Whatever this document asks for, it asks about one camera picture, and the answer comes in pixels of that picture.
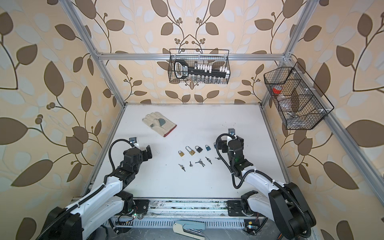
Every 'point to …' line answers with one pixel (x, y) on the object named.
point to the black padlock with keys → (198, 149)
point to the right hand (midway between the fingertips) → (229, 138)
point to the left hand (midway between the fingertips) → (142, 146)
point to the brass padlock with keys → (181, 153)
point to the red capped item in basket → (277, 89)
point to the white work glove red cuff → (162, 125)
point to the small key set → (218, 158)
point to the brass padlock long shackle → (191, 151)
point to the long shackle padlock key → (190, 165)
